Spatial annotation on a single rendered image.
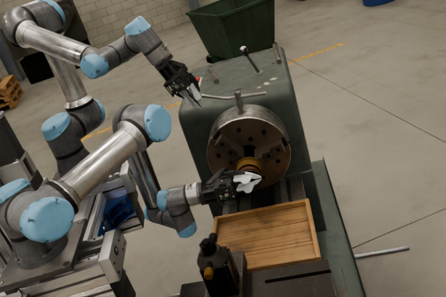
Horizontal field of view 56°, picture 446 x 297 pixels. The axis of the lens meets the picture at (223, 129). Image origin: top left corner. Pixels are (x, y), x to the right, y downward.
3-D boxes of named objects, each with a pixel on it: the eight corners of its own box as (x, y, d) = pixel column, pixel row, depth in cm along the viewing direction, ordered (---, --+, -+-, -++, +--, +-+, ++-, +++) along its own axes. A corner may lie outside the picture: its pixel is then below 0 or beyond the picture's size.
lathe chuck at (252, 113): (216, 183, 174) (201, 113, 160) (293, 173, 170) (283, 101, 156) (215, 195, 166) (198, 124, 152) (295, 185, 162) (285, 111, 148)
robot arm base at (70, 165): (56, 185, 163) (44, 163, 159) (65, 166, 177) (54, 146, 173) (93, 173, 163) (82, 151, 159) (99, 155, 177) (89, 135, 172)
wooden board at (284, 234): (217, 224, 161) (214, 216, 159) (310, 206, 155) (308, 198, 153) (210, 285, 134) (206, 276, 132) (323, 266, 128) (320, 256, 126)
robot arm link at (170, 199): (165, 204, 152) (157, 185, 149) (194, 198, 150) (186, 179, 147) (161, 218, 145) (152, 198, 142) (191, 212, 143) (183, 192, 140)
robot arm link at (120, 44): (95, 52, 140) (113, 38, 133) (117, 41, 148) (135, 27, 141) (109, 72, 142) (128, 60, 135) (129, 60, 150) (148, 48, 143)
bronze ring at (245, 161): (232, 155, 150) (232, 171, 142) (257, 150, 149) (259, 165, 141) (239, 176, 155) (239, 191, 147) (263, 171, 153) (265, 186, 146)
